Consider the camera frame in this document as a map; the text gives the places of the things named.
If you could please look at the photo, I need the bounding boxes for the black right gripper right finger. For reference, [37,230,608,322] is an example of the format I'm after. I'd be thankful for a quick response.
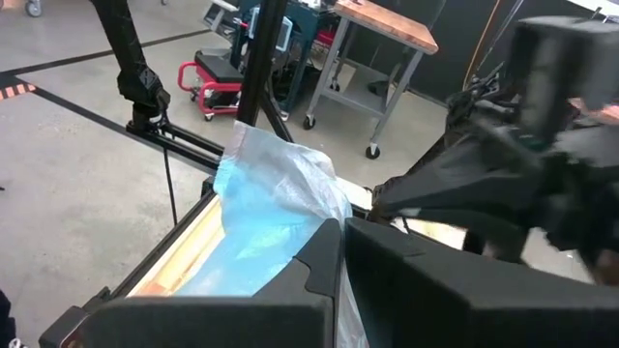
[343,217,619,348]

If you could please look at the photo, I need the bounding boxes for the light blue trash bag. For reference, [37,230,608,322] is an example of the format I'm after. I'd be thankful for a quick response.
[174,120,372,348]

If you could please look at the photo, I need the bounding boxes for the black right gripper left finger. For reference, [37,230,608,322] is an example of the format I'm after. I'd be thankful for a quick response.
[38,217,344,348]

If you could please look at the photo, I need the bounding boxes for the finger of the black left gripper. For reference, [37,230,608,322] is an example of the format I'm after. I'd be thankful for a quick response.
[381,209,533,265]
[371,137,543,215]

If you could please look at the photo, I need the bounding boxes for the wooden top rolling table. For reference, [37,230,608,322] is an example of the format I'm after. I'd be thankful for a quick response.
[303,0,440,161]

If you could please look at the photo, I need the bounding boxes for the red and black creeper seat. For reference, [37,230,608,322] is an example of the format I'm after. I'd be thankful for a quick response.
[176,49,244,122]

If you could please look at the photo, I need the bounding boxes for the thin black hanging cable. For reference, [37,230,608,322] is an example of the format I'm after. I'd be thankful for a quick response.
[162,147,180,227]

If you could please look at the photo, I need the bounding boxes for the orange cable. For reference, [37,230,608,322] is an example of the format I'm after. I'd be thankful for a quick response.
[461,0,505,92]

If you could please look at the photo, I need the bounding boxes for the light blue framed panel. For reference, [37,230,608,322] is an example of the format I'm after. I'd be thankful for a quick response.
[248,7,295,53]

